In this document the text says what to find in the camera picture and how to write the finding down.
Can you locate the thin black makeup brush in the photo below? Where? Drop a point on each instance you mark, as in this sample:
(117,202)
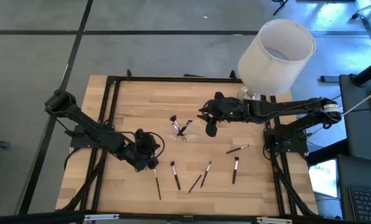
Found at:
(236,149)
(158,186)
(185,127)
(195,184)
(205,176)

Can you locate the thick black makeup brush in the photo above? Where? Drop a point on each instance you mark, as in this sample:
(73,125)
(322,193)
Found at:
(235,171)
(175,175)

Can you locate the black aluminium table frame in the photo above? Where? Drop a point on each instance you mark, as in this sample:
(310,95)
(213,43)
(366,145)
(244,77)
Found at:
(160,78)

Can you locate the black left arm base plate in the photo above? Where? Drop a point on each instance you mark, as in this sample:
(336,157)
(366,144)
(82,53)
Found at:
(78,143)

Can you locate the black keyboard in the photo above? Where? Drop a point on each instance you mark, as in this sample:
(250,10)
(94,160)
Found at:
(367,205)

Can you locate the grey box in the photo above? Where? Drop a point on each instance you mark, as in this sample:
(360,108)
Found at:
(328,79)

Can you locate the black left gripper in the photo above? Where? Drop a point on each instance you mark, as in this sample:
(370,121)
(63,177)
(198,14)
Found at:
(143,146)

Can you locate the black clamp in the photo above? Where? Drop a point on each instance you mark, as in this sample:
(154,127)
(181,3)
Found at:
(187,218)

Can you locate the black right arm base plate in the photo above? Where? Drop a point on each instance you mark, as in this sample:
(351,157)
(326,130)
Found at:
(297,144)

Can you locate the silver bracket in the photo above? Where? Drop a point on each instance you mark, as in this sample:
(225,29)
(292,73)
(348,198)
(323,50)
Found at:
(274,221)
(101,216)

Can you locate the fan makeup brush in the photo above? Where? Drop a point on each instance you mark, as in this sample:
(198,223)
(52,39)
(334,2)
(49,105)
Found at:
(173,118)

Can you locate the bright tablet screen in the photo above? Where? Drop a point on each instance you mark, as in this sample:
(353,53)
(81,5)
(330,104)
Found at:
(324,177)

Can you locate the black crossbar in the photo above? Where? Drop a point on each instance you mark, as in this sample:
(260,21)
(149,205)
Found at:
(33,218)

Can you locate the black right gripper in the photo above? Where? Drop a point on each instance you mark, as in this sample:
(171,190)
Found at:
(226,110)

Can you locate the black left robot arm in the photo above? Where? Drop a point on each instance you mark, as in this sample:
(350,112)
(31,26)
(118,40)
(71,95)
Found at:
(89,127)

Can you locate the black side desk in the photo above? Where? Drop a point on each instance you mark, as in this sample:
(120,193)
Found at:
(363,130)

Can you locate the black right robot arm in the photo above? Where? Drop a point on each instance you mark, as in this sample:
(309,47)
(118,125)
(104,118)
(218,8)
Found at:
(282,107)

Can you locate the white shade table lamp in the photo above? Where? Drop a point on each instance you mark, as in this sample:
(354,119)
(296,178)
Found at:
(266,62)

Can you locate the clear acrylic brush organizer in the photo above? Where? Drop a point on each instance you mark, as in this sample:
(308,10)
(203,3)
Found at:
(193,134)

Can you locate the black pole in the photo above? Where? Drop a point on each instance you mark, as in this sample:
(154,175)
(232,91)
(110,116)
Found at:
(370,71)

